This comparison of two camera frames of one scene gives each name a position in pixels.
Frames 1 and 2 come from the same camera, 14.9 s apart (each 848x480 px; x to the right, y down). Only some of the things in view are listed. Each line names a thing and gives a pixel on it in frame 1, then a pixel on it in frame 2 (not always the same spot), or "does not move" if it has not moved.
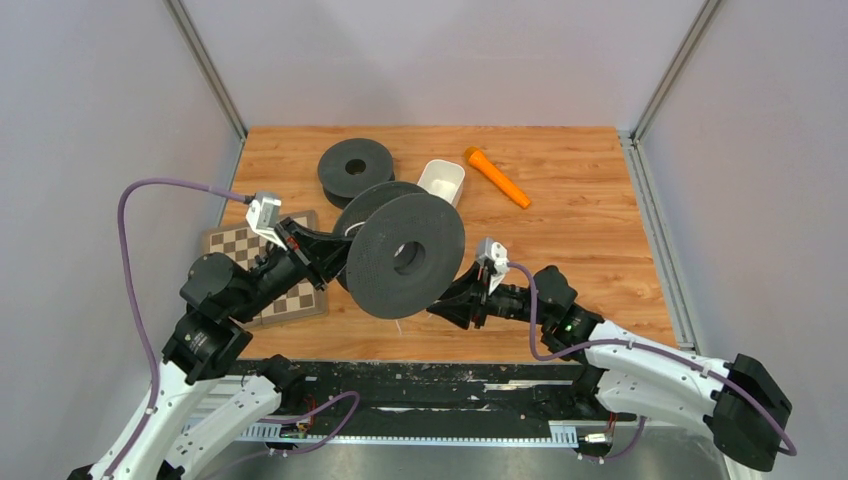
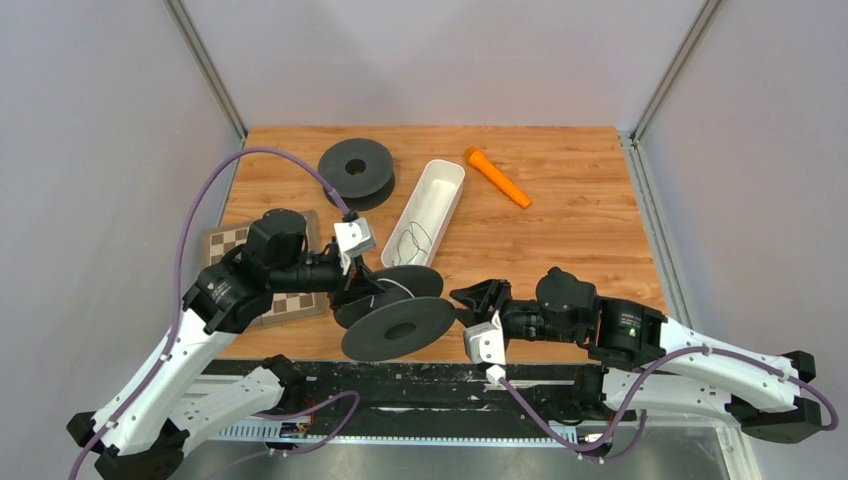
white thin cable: [396, 254] -> [387, 279]
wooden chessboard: [241, 242] does not move
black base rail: [355, 402] does not move
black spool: [407, 252] -> [405, 319]
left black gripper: [328, 252] -> [355, 285]
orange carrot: [478, 159] does not move
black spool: [349, 166] does not move
